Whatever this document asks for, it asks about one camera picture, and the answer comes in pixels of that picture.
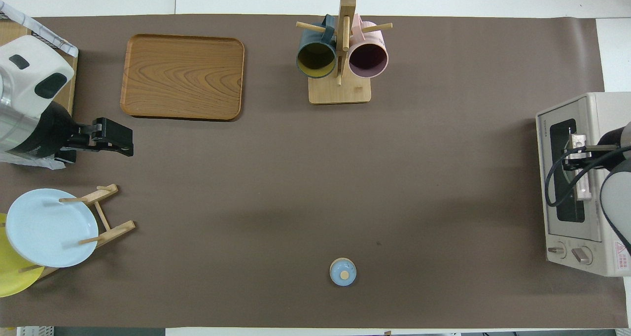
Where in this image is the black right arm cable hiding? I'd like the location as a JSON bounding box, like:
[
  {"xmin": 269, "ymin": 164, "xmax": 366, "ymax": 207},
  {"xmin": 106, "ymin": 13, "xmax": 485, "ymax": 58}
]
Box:
[{"xmin": 545, "ymin": 145, "xmax": 631, "ymax": 207}]

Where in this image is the yellow plate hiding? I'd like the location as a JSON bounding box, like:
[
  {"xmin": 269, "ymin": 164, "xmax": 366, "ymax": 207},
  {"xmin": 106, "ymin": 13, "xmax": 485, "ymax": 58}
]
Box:
[{"xmin": 0, "ymin": 213, "xmax": 45, "ymax": 298}]

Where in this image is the light blue plate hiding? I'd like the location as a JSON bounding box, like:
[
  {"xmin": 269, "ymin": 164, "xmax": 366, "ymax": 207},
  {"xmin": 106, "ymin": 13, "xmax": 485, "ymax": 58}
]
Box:
[{"xmin": 5, "ymin": 188, "xmax": 99, "ymax": 268}]

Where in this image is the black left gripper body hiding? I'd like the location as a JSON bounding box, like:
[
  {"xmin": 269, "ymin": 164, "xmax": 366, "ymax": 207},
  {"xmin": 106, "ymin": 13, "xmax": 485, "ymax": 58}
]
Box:
[{"xmin": 99, "ymin": 118, "xmax": 134, "ymax": 157}]

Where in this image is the wooden mug tree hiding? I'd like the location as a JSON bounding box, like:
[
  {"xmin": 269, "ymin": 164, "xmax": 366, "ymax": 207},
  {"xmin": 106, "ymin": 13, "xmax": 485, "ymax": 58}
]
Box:
[{"xmin": 296, "ymin": 0, "xmax": 393, "ymax": 105}]

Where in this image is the dark blue mug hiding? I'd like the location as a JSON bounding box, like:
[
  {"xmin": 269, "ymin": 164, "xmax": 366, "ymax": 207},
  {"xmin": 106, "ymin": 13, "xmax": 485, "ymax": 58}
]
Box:
[{"xmin": 296, "ymin": 15, "xmax": 338, "ymax": 79}]

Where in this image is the brown table mat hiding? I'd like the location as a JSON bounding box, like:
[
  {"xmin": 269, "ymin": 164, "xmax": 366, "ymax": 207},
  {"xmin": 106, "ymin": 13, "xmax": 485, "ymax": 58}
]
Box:
[{"xmin": 0, "ymin": 14, "xmax": 627, "ymax": 329}]

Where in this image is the beige toaster oven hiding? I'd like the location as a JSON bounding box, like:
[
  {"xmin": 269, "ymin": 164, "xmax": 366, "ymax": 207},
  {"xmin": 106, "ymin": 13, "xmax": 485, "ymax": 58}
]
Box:
[{"xmin": 535, "ymin": 92, "xmax": 631, "ymax": 277}]

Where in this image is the wooden plate rack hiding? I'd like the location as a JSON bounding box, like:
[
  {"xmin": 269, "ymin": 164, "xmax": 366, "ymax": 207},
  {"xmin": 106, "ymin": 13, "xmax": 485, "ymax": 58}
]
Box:
[{"xmin": 20, "ymin": 184, "xmax": 136, "ymax": 280}]

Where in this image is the pink mug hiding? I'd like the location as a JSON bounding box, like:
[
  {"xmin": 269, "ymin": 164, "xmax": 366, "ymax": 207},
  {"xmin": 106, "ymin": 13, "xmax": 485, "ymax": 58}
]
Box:
[{"xmin": 348, "ymin": 14, "xmax": 389, "ymax": 79}]

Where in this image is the small blue call bell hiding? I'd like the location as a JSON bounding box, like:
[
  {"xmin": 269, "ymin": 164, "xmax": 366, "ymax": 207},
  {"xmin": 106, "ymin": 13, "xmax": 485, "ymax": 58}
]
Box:
[{"xmin": 329, "ymin": 258, "xmax": 357, "ymax": 287}]

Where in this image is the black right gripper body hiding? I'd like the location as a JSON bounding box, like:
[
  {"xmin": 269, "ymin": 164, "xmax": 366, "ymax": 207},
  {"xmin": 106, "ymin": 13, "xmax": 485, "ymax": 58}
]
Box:
[{"xmin": 563, "ymin": 150, "xmax": 594, "ymax": 172}]

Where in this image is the brown wooden tray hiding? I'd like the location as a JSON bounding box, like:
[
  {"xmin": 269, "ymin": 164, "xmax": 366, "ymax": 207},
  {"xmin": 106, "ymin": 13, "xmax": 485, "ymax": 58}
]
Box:
[{"xmin": 120, "ymin": 34, "xmax": 245, "ymax": 121}]

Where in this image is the white checkered cloth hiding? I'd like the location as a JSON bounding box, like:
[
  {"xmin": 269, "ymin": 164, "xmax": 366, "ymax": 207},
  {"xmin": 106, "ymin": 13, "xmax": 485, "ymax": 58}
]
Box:
[{"xmin": 0, "ymin": 0, "xmax": 79, "ymax": 58}]

